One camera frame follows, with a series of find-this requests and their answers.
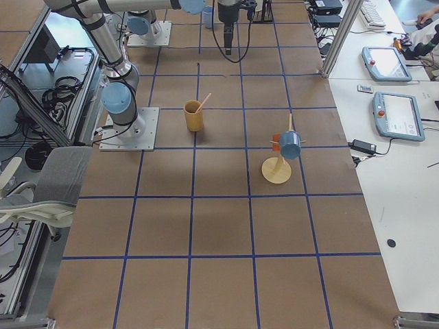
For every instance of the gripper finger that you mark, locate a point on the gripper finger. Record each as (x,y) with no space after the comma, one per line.
(228,47)

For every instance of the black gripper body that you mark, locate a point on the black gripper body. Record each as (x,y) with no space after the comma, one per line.
(226,14)

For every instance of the light blue plastic cup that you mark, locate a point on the light blue plastic cup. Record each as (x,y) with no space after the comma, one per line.
(207,17)

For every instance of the pink chopstick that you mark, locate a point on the pink chopstick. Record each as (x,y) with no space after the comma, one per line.
(203,102)

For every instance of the bamboo chopstick holder cup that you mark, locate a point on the bamboo chopstick holder cup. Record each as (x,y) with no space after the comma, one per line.
(193,116)

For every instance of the dark blue hanging cup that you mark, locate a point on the dark blue hanging cup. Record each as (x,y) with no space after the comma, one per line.
(290,144)

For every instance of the wooden cup tree stand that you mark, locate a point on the wooden cup tree stand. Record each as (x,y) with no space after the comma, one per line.
(277,170)

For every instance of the person's hand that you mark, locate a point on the person's hand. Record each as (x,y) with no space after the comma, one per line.
(425,16)

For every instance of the black computer box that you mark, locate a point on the black computer box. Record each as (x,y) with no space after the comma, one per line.
(325,13)

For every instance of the white keyboard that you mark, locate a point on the white keyboard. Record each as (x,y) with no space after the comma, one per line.
(370,16)

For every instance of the small label card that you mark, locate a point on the small label card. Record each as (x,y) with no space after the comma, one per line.
(365,89)

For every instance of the far teach pendant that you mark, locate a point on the far teach pendant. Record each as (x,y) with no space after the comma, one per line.
(384,64)

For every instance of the teach pendant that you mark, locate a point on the teach pendant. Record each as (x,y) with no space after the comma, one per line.
(384,64)
(397,116)

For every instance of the black power adapter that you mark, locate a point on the black power adapter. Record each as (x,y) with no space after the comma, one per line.
(363,147)

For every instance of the black monitor on floor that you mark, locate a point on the black monitor on floor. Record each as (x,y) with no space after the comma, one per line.
(45,50)

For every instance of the near teach pendant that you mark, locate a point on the near teach pendant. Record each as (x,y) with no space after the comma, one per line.
(397,116)

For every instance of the grey office chair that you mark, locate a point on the grey office chair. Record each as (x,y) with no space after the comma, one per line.
(53,198)

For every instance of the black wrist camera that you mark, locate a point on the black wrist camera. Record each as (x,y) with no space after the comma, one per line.
(250,7)

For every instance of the black wire mug rack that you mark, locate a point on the black wire mug rack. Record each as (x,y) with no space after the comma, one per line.
(263,12)

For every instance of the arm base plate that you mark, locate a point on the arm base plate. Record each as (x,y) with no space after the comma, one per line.
(140,136)
(142,33)

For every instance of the aluminium frame post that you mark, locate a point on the aluminium frame post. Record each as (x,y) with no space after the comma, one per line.
(350,14)

